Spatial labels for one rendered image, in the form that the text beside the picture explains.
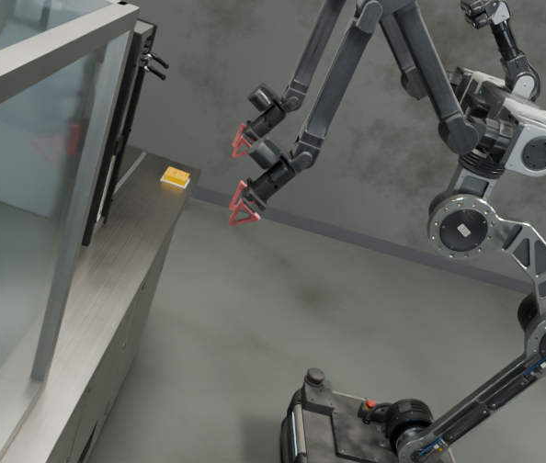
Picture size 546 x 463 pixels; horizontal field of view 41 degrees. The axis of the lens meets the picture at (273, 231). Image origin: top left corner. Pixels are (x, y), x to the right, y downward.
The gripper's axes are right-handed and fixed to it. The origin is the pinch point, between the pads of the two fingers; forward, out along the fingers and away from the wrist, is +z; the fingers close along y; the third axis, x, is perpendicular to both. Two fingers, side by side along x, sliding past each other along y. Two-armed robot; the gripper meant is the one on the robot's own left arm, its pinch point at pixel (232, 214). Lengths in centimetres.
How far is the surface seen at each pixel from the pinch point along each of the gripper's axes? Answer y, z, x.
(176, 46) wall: -247, 32, -18
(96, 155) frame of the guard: 67, -14, -42
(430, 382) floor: -111, 27, 165
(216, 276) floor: -157, 81, 70
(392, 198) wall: -247, 0, 139
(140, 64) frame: -1.9, -10.2, -42.6
